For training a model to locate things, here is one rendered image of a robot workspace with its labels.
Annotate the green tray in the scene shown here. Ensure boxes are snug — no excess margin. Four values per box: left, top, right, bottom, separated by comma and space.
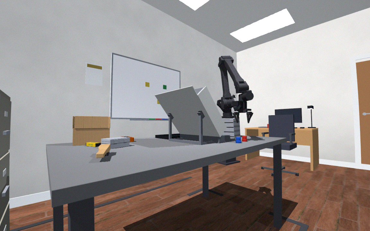
155, 133, 180, 139

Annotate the open brown cardboard box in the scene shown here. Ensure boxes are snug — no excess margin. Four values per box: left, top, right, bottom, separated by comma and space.
73, 116, 110, 146

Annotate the yellow spirit level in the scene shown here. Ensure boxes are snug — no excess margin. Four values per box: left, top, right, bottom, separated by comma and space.
86, 142, 101, 147

